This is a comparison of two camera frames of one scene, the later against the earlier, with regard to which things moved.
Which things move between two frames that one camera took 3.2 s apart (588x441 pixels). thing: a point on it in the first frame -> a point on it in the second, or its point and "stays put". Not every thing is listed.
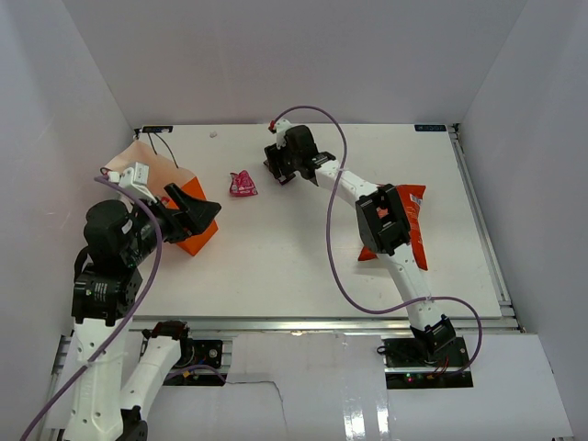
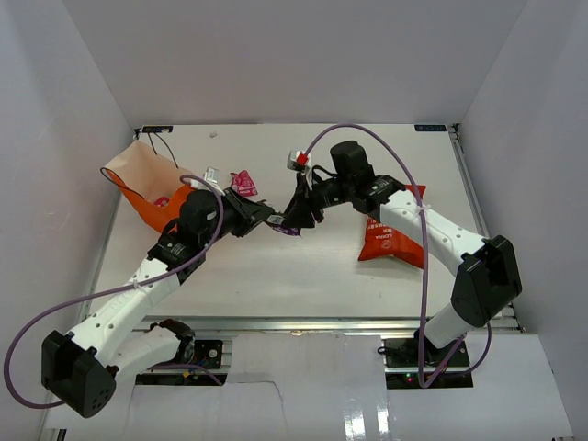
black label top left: (157, 129) stays put
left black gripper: (197, 215) -> (250, 213)
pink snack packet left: (242, 185) stays put
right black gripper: (276, 155) -> (296, 213)
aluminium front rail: (316, 324) stays put
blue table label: (430, 128) stays put
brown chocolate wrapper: (282, 180) -> (278, 222)
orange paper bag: (141, 164) stays put
